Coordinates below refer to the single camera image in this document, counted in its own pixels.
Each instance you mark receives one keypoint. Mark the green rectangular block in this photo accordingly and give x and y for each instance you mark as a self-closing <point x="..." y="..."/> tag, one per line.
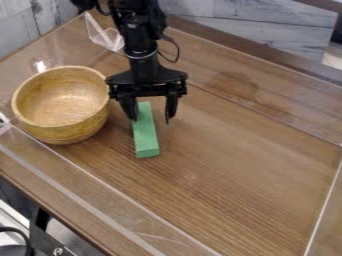
<point x="144" y="132"/>

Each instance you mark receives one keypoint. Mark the clear acrylic corner bracket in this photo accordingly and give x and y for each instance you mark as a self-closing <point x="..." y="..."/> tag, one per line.
<point x="106" y="38"/>

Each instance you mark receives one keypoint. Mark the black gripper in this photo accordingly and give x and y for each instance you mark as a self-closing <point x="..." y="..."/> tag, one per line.
<point x="168" y="83"/>

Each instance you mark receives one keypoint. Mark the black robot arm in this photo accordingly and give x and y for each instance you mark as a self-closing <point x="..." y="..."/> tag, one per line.
<point x="140" y="23"/>

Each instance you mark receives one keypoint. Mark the black table clamp mount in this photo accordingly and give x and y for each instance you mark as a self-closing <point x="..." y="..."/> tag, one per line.
<point x="45" y="245"/>

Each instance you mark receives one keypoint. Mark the clear acrylic barrier wall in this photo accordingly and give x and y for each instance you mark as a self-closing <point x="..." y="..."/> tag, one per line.
<point x="245" y="182"/>

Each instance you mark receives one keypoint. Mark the black table leg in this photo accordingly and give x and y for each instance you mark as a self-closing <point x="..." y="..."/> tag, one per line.
<point x="41" y="219"/>

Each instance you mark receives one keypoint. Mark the brown wooden bowl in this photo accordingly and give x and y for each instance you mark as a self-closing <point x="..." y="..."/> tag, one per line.
<point x="61" y="104"/>

